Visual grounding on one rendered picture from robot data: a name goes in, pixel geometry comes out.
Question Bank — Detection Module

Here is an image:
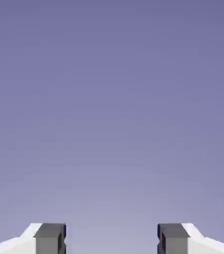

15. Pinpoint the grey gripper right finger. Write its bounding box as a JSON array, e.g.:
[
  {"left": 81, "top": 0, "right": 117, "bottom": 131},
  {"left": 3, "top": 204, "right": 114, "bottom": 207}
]
[{"left": 156, "top": 222, "right": 224, "bottom": 254}]

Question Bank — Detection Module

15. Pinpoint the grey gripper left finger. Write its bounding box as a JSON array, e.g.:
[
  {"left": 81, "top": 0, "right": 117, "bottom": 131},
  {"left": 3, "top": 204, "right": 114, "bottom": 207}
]
[{"left": 0, "top": 222, "right": 67, "bottom": 254}]

